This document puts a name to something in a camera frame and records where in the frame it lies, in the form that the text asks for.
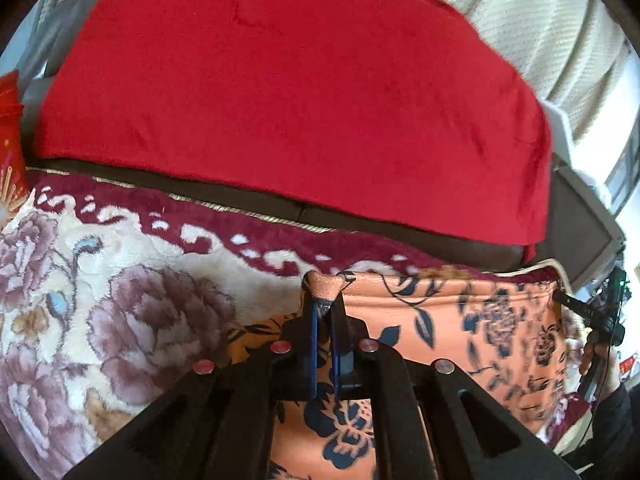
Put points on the floral fleece blanket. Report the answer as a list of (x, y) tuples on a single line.
[(150, 270)]

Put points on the orange floral pants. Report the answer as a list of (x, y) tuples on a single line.
[(440, 310)]

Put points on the grey cushion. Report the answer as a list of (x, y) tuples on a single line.
[(55, 45)]

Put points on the person's right hand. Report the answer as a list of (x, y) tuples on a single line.
[(611, 372)]

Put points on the red gold printed bag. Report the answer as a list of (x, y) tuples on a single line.
[(10, 125)]

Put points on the white knitted cover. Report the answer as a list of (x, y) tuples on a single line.
[(540, 25)]

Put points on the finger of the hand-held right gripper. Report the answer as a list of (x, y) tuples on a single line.
[(580, 307)]

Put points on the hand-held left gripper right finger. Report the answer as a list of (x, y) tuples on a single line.
[(346, 360)]

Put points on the red plush blanket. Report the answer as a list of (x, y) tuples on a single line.
[(280, 85)]

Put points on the person's right forearm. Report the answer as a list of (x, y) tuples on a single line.
[(607, 425)]

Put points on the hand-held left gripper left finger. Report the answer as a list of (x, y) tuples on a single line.
[(295, 360)]

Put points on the dark brown leather sofa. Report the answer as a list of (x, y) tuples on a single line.
[(480, 250)]

